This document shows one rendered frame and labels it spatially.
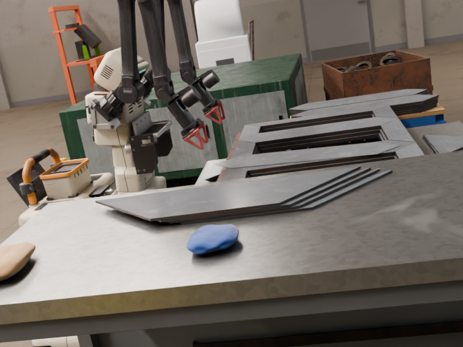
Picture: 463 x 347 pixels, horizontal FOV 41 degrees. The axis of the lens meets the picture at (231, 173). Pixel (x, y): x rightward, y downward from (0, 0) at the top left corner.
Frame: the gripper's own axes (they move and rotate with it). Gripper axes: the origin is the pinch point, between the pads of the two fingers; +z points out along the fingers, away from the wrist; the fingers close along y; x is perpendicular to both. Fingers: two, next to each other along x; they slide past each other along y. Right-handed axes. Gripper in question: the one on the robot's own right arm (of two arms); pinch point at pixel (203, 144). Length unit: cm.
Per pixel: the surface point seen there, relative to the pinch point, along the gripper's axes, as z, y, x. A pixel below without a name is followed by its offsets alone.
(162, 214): -2, -98, -13
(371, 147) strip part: 40, 13, -50
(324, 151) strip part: 31.6, 16.3, -33.5
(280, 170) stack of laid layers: 25.6, 2.5, -17.7
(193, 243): 3, -117, -23
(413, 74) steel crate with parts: 90, 341, -88
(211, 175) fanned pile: 20, 51, 23
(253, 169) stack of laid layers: 19.5, 2.3, -9.3
